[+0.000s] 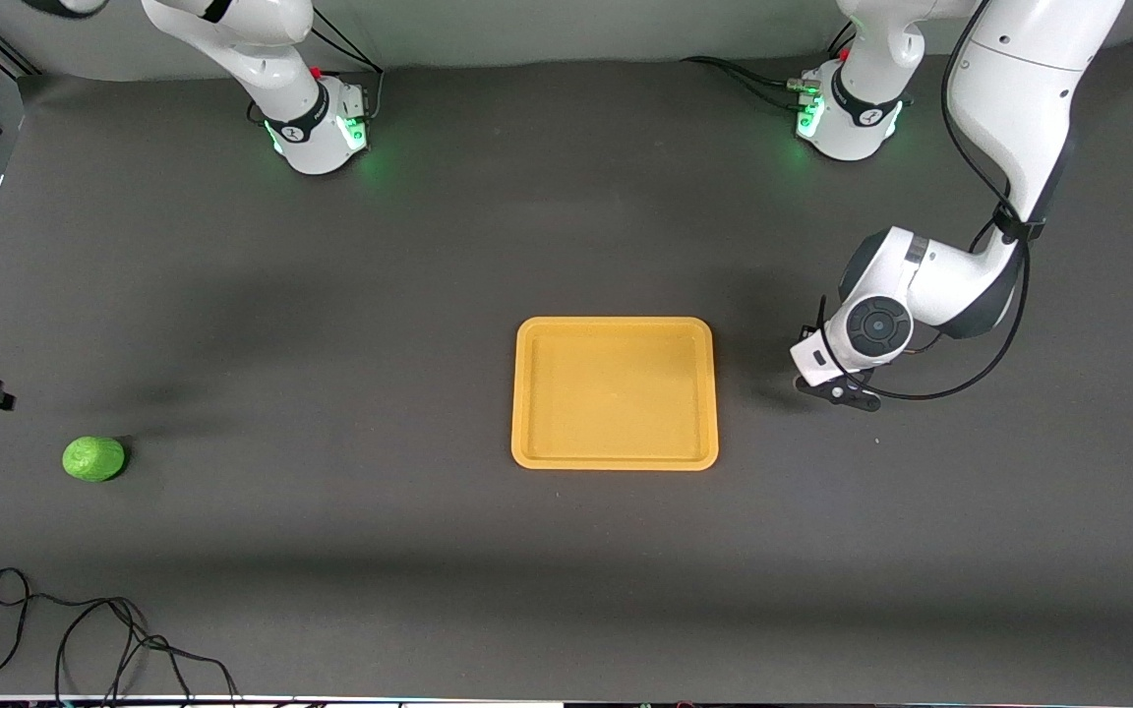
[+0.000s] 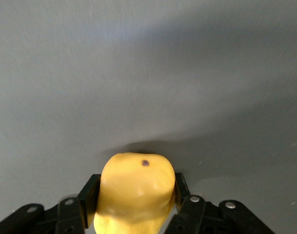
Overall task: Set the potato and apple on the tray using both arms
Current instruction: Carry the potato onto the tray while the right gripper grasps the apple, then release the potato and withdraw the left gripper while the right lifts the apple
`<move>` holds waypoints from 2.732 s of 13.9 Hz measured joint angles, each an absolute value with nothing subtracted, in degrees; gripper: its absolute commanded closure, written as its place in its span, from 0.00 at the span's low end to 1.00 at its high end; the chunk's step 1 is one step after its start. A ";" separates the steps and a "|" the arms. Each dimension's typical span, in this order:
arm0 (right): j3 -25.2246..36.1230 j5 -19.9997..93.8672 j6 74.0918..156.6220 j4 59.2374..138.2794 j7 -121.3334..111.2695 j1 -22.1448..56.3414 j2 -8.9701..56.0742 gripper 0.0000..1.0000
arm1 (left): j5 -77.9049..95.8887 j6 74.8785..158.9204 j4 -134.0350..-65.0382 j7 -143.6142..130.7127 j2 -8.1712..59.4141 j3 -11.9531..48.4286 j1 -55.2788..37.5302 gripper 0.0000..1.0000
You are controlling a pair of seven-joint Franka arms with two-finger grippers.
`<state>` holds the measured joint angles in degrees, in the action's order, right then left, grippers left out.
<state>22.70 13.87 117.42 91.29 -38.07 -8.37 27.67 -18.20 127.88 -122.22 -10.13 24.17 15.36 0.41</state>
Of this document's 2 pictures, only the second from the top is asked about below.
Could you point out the yellow toy potato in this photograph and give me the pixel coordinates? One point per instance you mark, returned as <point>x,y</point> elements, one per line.
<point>136,195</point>

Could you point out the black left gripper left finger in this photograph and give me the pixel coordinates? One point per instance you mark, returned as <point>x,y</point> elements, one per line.
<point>72,212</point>

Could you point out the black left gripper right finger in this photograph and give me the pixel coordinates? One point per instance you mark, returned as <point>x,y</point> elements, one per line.
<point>202,214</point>

